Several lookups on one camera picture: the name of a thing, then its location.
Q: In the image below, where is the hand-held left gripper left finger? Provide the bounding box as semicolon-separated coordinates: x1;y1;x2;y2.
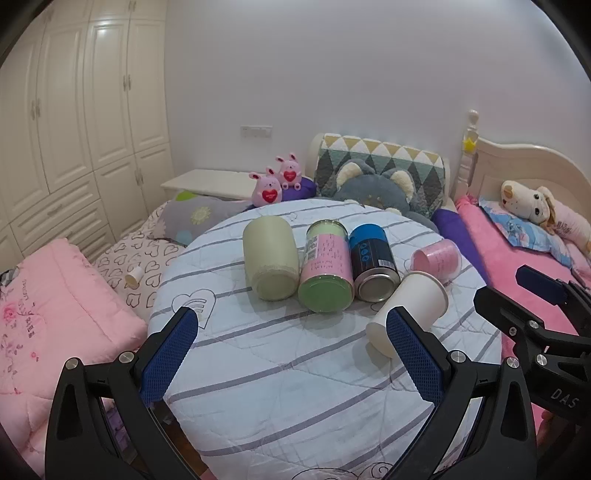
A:
45;306;199;480

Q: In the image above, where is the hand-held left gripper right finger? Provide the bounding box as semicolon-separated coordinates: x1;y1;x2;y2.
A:
385;306;539;480

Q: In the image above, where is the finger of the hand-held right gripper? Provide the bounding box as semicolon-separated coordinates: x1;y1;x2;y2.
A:
516;265;591;320
473;286;551;345

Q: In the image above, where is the white paper cup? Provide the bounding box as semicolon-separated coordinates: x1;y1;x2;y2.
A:
366;271;450;358

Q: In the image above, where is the pink cup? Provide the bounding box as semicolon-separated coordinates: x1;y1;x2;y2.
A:
411;239;462;284

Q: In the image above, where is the pale green cup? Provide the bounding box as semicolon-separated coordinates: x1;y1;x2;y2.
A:
242;215;300;302

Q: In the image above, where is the blue cartoon pillow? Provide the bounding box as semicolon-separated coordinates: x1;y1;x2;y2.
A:
479;196;574;269

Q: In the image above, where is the dog plush toy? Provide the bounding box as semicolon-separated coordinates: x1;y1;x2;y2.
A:
501;180;591;254

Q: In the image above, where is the purple blanket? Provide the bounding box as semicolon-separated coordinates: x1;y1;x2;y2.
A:
431;208;491;283

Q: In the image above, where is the heart patterned sheet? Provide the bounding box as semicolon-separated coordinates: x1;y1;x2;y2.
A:
92;203;186;320

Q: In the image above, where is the blue and black can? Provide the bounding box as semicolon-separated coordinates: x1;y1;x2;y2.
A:
348;224;402;303

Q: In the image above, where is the pink blanket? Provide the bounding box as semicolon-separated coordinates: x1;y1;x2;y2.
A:
0;237;149;477

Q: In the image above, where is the cream bed headboard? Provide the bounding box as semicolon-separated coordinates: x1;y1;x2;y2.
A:
450;110;591;209

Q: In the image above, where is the green and pink can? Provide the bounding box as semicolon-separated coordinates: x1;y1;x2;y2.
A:
298;220;355;313

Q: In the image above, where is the grey flower pillow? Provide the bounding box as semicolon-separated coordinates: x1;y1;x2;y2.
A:
159;190;260;247

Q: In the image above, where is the triangle pattern pillow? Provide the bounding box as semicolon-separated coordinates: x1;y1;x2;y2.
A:
314;134;451;214

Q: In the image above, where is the grey bear cushion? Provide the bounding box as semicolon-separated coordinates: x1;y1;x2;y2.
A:
332;159;439;232

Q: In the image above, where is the white nightstand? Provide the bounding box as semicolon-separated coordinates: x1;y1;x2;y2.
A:
161;169;260;202

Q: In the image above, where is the pink bunny toy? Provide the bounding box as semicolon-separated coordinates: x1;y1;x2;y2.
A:
248;167;282;207
276;152;304;191

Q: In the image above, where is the purple cushion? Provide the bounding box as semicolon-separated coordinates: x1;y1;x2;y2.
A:
281;178;319;202

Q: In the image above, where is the white wardrobe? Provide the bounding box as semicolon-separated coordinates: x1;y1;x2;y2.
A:
0;0;174;261

